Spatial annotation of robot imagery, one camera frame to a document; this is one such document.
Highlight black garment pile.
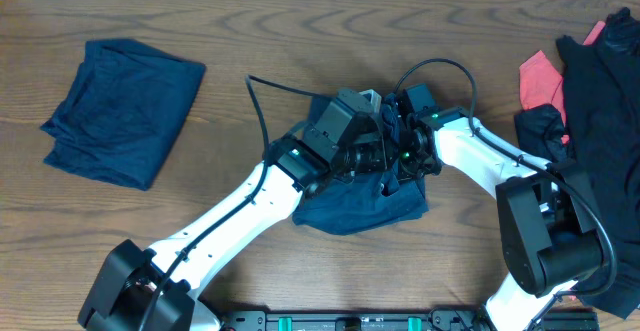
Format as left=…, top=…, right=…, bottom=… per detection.
left=542, top=8, right=639, bottom=319

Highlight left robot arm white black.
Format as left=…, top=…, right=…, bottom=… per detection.
left=78, top=127, right=397, bottom=331

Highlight navy blue denim shorts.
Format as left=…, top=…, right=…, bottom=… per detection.
left=291, top=93, right=430, bottom=236

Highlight folded navy blue garment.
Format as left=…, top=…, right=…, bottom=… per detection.
left=40, top=39, right=206, bottom=191

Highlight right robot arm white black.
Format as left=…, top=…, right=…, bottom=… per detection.
left=399, top=107, right=616, bottom=330

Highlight red garment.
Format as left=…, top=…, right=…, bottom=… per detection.
left=514, top=21, right=616, bottom=161

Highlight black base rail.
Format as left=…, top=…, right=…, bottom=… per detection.
left=219, top=308, right=601, bottom=331

